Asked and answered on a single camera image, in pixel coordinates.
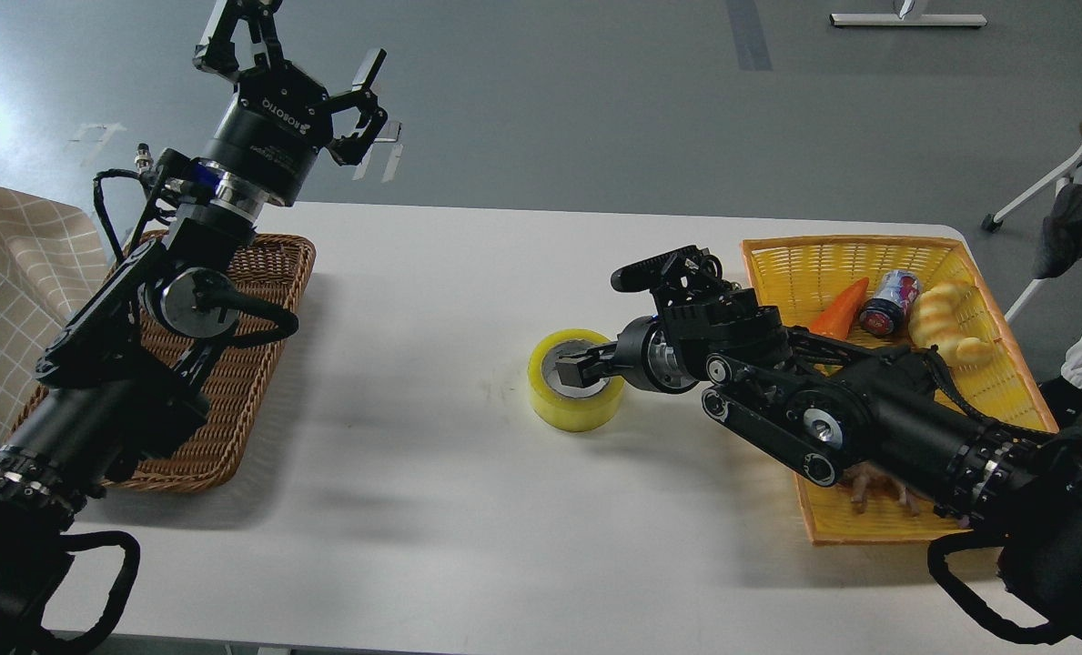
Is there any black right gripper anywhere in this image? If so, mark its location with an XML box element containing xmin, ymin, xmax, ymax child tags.
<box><xmin>556</xmin><ymin>316</ymin><xmax>699</xmax><ymax>395</ymax></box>

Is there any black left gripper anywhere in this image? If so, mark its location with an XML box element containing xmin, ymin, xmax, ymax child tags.
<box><xmin>192</xmin><ymin>0</ymin><xmax>390</xmax><ymax>207</ymax></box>

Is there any yellow tape roll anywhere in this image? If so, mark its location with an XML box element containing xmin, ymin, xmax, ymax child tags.
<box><xmin>525</xmin><ymin>328</ymin><xmax>625</xmax><ymax>432</ymax></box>

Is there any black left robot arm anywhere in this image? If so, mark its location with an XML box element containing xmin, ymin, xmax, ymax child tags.
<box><xmin>0</xmin><ymin>1</ymin><xmax>390</xmax><ymax>654</ymax></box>

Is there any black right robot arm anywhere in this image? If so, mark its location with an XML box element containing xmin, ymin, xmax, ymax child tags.
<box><xmin>540</xmin><ymin>246</ymin><xmax>1082</xmax><ymax>644</ymax></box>

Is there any yellow plastic basket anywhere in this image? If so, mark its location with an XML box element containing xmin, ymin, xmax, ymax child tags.
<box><xmin>742</xmin><ymin>235</ymin><xmax>1057</xmax><ymax>546</ymax></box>

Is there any orange toy carrot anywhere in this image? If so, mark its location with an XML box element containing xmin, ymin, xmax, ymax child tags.
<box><xmin>807</xmin><ymin>277</ymin><xmax>869</xmax><ymax>341</ymax></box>

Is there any brown wicker basket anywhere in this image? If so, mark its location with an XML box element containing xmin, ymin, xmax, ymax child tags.
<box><xmin>0</xmin><ymin>231</ymin><xmax>316</xmax><ymax>511</ymax></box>

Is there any beige checkered cloth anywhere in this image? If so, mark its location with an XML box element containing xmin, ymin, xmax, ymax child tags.
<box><xmin>0</xmin><ymin>187</ymin><xmax>109</xmax><ymax>445</ymax></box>

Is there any brown toy lion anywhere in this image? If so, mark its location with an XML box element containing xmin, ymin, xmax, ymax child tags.
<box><xmin>839</xmin><ymin>461</ymin><xmax>922</xmax><ymax>518</ymax></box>

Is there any small drink can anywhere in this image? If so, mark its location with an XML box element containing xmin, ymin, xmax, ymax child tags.
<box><xmin>857</xmin><ymin>268</ymin><xmax>922</xmax><ymax>337</ymax></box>

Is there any toy bread loaf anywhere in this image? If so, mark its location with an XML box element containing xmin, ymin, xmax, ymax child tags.
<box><xmin>907</xmin><ymin>279</ymin><xmax>995</xmax><ymax>368</ymax></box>

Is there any white stand base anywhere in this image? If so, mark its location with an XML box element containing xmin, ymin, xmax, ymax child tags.
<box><xmin>828</xmin><ymin>1</ymin><xmax>988</xmax><ymax>29</ymax></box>

